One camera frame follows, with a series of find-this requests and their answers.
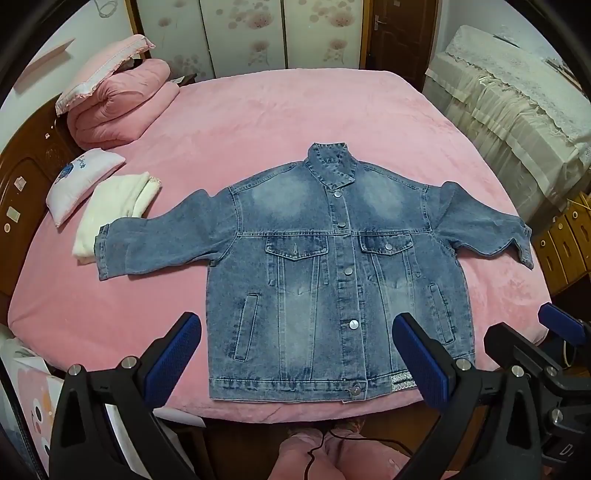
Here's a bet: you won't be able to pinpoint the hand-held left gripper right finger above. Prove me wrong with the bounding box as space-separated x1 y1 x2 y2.
392 312 555 480

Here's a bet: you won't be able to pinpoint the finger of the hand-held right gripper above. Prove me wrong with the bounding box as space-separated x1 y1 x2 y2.
538 302 591 346
484 322 574 394

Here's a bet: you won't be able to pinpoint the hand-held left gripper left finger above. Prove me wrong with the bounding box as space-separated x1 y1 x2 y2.
48 311 204 480

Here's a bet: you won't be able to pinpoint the blue denim jacket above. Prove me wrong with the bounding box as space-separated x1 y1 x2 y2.
95 142 535 403

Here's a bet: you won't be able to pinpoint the wooden drawer cabinet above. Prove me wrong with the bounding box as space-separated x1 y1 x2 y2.
531 189 591 296

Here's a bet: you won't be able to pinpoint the printed carton box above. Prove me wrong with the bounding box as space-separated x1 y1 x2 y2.
0 323 65 480

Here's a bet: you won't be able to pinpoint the person's legs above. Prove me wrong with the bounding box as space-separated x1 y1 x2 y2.
272 418 416 480

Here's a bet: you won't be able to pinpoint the folded white blanket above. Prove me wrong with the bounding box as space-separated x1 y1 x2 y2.
72 172 162 265

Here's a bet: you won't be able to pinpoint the small white printed pillow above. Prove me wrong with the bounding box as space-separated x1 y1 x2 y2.
45 148 126 228

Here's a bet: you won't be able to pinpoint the cream lace-covered furniture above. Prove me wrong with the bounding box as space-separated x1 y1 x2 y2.
424 24 591 234

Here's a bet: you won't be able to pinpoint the wooden headboard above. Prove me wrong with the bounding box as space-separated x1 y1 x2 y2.
0 99 84 315

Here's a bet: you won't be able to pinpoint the pink bed sheet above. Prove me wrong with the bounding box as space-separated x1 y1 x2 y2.
7 69 555 423

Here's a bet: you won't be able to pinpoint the folded pink quilt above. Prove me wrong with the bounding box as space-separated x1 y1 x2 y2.
67 58 181 151

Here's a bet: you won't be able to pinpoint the pink lace-edged pillow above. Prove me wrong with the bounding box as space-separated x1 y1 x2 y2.
55 34 156 116

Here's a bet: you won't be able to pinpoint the dark wooden door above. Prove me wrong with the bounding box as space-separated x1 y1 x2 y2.
369 0 444 90

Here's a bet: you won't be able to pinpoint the floral wardrobe doors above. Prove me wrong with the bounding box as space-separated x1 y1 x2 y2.
129 0 375 86

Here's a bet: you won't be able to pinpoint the black cable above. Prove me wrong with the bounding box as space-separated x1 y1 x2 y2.
305 427 416 468

